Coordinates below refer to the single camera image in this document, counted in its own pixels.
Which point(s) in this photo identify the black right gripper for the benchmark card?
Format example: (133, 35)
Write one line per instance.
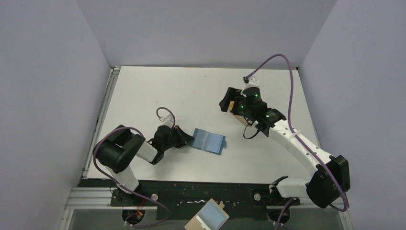
(231, 102)

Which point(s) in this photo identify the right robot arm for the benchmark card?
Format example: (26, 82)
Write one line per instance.
(330, 175)

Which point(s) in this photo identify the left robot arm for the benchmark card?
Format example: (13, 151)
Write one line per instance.
(117, 150)

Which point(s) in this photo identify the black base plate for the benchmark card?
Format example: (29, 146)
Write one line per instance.
(180, 200)

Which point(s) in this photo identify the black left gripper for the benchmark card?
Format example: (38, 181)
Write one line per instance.
(177, 137)

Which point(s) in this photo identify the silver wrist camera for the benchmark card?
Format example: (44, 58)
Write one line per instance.
(250, 82)
(167, 120)

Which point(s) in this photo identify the aluminium front rail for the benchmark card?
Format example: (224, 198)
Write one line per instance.
(91, 209)

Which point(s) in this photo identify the blue card on cardboard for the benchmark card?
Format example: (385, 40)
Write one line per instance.
(210, 217)

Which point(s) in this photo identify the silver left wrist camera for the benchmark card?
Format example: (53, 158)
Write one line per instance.
(167, 120)

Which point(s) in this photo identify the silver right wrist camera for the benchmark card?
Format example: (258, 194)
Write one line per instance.
(250, 82)

